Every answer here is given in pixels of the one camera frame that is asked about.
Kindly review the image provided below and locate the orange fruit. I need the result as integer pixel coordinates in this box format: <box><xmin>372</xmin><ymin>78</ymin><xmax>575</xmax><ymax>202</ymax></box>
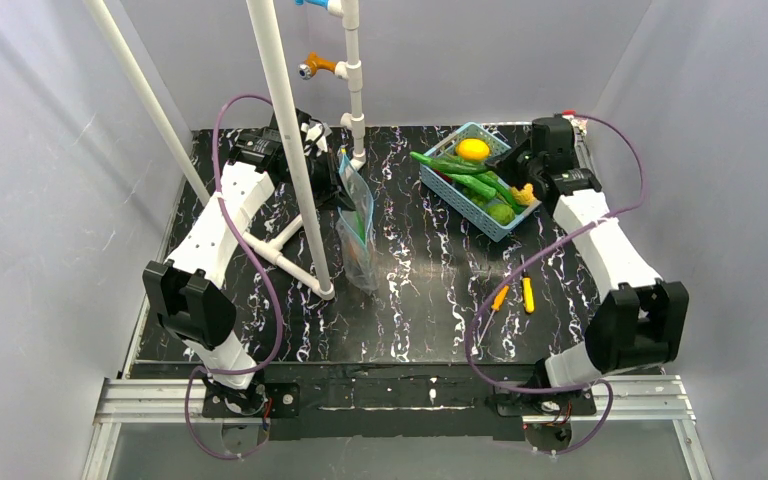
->
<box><xmin>455</xmin><ymin>138</ymin><xmax>491</xmax><ymax>162</ymax></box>

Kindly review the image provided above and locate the clear zip top bag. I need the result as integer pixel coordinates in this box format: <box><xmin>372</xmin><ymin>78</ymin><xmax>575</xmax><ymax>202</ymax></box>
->
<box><xmin>336</xmin><ymin>152</ymin><xmax>378</xmax><ymax>294</ymax></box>

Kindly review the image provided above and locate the yellow lemon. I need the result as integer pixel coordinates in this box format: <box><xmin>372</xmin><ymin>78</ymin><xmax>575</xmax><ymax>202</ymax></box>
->
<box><xmin>510</xmin><ymin>183</ymin><xmax>538</xmax><ymax>206</ymax></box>

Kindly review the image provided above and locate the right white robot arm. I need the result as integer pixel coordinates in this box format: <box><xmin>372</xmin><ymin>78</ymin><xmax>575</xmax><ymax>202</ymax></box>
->
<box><xmin>488</xmin><ymin>115</ymin><xmax>689</xmax><ymax>394</ymax></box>

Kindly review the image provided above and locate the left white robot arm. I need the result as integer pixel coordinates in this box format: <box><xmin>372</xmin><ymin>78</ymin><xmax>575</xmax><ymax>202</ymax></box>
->
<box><xmin>143</xmin><ymin>118</ymin><xmax>292</xmax><ymax>391</ymax></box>

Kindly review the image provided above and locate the thin green bean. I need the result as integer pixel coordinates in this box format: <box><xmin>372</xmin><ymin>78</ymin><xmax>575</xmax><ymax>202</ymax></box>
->
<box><xmin>478</xmin><ymin>171</ymin><xmax>525</xmax><ymax>215</ymax></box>

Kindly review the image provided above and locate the light green vegetable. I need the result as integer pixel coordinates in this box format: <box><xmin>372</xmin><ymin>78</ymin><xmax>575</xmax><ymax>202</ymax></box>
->
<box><xmin>485</xmin><ymin>203</ymin><xmax>517</xmax><ymax>226</ymax></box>

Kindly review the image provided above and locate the green pepper with stem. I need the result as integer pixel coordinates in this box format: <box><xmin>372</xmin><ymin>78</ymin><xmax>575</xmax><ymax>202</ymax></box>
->
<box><xmin>448</xmin><ymin>173</ymin><xmax>496</xmax><ymax>200</ymax></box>

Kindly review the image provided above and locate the orange webcam on pipe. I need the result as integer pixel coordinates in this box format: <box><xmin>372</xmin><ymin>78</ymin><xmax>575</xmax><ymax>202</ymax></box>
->
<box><xmin>298</xmin><ymin>52</ymin><xmax>337</xmax><ymax>80</ymax></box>

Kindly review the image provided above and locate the long green cucumber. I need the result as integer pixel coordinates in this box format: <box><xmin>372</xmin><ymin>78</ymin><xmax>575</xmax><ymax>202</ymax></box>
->
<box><xmin>409</xmin><ymin>151</ymin><xmax>489</xmax><ymax>175</ymax></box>

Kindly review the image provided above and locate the light blue plastic basket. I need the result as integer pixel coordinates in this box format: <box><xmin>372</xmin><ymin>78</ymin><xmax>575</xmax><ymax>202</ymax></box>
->
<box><xmin>420</xmin><ymin>122</ymin><xmax>540</xmax><ymax>242</ymax></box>

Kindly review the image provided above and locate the blue clip on pipe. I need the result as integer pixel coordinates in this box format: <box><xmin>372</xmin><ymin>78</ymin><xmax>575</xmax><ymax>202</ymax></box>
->
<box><xmin>294</xmin><ymin>0</ymin><xmax>329</xmax><ymax>9</ymax></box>

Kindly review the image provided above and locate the white PVC pipe frame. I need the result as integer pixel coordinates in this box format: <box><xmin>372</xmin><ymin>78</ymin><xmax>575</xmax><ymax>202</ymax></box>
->
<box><xmin>86</xmin><ymin>1</ymin><xmax>335</xmax><ymax>300</ymax></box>

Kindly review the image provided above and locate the yellow handled screwdriver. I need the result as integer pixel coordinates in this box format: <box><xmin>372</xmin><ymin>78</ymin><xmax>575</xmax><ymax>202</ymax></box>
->
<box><xmin>521</xmin><ymin>268</ymin><xmax>536</xmax><ymax>315</ymax></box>

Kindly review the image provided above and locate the orange handled screwdriver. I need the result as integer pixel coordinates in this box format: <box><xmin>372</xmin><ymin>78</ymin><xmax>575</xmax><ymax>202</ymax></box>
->
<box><xmin>476</xmin><ymin>285</ymin><xmax>510</xmax><ymax>345</ymax></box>

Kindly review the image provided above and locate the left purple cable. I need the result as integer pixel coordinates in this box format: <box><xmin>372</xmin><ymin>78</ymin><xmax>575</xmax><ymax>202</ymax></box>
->
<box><xmin>183</xmin><ymin>93</ymin><xmax>286</xmax><ymax>462</ymax></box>

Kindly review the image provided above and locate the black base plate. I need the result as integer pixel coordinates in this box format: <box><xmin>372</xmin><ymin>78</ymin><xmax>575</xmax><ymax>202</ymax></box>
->
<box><xmin>191</xmin><ymin>362</ymin><xmax>596</xmax><ymax>441</ymax></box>

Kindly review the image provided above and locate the aluminium rail frame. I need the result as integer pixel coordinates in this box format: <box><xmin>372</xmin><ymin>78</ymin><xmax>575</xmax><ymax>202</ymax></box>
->
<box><xmin>79</xmin><ymin>374</ymin><xmax>717</xmax><ymax>480</ymax></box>

